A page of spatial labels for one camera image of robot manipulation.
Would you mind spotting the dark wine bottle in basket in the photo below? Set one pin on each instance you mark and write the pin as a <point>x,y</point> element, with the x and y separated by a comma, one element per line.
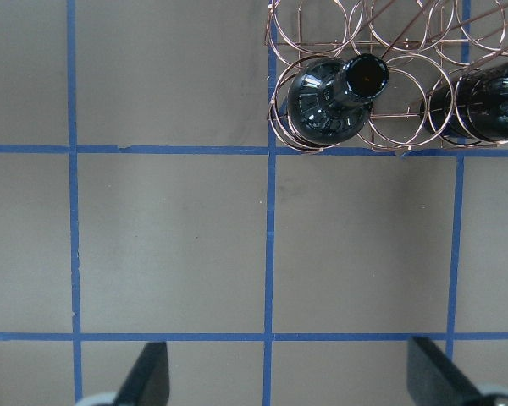
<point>330,100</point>

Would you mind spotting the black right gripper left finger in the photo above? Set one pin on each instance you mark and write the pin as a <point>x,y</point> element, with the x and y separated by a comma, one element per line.
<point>148,380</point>

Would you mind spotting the copper wire wine basket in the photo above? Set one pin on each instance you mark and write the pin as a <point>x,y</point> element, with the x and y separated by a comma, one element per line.
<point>423,43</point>

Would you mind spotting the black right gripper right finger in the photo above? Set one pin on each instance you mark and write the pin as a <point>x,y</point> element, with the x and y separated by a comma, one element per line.
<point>433,379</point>

